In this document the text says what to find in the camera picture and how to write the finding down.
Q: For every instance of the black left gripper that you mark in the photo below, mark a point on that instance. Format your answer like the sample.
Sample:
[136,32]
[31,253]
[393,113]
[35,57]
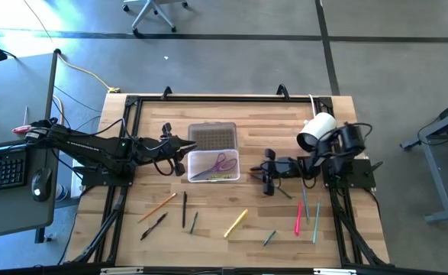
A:
[155,151]

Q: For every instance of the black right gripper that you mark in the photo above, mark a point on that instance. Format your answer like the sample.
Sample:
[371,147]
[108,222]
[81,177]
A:
[286,168]

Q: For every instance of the dark green crayon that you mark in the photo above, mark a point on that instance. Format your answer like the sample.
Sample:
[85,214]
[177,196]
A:
[285,193]

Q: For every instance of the purple scissors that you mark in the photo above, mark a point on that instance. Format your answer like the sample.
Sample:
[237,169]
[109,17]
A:
[208,170]

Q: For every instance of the yellow green crayon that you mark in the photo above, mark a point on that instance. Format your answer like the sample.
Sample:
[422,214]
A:
[219,177]

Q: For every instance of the yellow highlighter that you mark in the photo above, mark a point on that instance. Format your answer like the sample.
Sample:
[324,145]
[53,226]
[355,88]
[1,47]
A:
[236,223]

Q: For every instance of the pink highlighter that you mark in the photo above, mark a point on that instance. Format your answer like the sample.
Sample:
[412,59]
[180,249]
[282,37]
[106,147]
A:
[298,218]

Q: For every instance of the plain black stick pen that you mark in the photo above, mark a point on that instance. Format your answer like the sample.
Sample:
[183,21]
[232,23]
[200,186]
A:
[184,210]

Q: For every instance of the orange pencil pink eraser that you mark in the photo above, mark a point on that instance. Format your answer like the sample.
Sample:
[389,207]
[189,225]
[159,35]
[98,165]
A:
[157,208]

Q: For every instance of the teal pencil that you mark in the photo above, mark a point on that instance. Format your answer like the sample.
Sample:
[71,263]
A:
[316,221]

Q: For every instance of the dark green printed marker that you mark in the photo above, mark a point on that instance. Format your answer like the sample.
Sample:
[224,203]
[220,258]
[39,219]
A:
[194,223]

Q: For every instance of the black retractable pen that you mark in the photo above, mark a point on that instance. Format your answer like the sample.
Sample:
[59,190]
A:
[153,226]

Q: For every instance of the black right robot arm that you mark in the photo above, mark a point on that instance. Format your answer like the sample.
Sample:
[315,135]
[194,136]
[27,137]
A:
[351,139]

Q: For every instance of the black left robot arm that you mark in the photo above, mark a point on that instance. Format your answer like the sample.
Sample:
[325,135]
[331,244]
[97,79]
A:
[90,147]

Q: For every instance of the clear plastic supply box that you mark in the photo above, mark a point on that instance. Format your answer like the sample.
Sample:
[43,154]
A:
[213,137]

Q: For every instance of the black table clamp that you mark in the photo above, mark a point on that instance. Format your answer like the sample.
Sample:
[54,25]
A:
[166,92]
[282,91]

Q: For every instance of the white blue cup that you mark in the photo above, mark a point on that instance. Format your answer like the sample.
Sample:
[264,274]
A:
[61,192]

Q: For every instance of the office chair base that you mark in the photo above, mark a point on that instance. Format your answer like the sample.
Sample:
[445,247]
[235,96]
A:
[142,17]

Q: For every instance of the black computer mouse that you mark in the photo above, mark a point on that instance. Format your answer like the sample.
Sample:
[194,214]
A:
[41,183]

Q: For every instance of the grey metal cart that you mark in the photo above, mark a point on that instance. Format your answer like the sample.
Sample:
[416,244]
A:
[437,179]

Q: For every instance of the grey desk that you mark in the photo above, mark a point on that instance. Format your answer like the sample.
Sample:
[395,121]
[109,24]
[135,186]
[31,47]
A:
[13,84]

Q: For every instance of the black keyboard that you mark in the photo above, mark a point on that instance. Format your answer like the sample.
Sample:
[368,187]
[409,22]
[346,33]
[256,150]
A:
[2,170]

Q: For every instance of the black aluminium table frame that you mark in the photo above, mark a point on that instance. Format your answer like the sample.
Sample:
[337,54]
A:
[227,99]

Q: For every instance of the white camera cylinder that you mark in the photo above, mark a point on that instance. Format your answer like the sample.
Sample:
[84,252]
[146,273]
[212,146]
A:
[319,128]

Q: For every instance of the white metal bracket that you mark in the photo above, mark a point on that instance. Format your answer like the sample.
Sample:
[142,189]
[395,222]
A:
[121,270]
[334,271]

